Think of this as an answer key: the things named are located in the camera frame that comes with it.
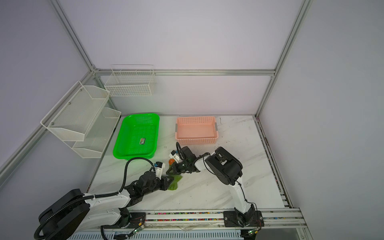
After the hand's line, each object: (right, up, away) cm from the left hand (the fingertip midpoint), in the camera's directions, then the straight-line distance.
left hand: (173, 179), depth 84 cm
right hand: (-4, +2, +5) cm, 7 cm away
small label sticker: (-25, +21, +21) cm, 39 cm away
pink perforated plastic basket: (+13, +28, +26) cm, 40 cm away
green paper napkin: (0, -3, -1) cm, 3 cm away
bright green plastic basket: (-30, +23, +24) cm, 45 cm away
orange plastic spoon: (-3, +9, +9) cm, 13 cm away
